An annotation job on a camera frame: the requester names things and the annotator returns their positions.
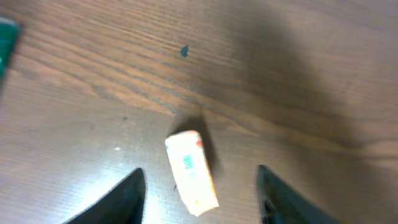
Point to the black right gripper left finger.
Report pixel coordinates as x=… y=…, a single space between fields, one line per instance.
x=124 y=204

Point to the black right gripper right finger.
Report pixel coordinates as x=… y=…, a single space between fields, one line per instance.
x=281 y=204

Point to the green 3M gloves pack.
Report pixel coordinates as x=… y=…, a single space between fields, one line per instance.
x=9 y=32

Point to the narrow orange tissue box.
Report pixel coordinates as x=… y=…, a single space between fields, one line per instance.
x=191 y=171

